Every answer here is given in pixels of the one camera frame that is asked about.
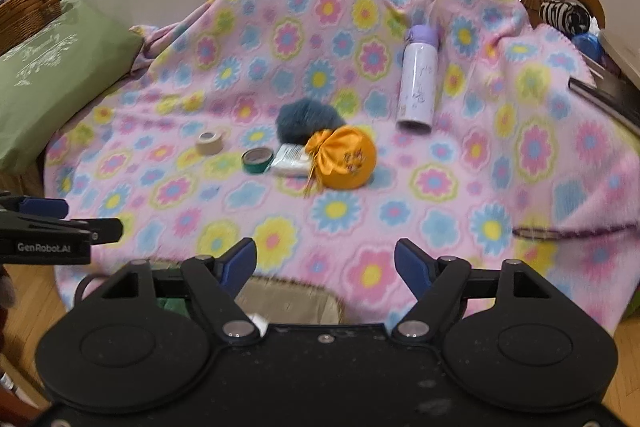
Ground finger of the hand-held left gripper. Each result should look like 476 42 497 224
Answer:
0 191 69 219
0 217 124 242

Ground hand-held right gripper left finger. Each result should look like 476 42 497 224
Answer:
97 238 261 345

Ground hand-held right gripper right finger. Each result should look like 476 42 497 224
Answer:
392 239 551 344

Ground woven basket with fabric liner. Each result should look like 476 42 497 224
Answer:
75 259 346 325

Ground green tape roll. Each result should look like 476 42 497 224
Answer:
241 147 275 175

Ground white tissue packet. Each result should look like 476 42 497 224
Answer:
270 143 313 178

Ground beige tape roll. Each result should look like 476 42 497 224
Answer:
196 131 226 156

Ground orange satin pouch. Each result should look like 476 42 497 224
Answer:
301 125 378 198

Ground blue-grey fluffy scrunchie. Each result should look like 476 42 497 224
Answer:
276 99 347 145

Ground pink floral fleece blanket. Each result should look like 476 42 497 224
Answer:
42 0 640 333

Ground green embroidered pillow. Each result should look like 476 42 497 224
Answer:
0 0 143 175

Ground white bottle with purple cap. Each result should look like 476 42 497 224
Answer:
396 24 440 132

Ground brown wicker basket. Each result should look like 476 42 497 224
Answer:
0 0 63 52

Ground black notebook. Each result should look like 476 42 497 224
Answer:
568 77 640 130

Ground zebra striped cloth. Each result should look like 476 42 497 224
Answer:
539 0 593 34

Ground purple braided rope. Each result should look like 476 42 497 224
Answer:
512 222 636 240

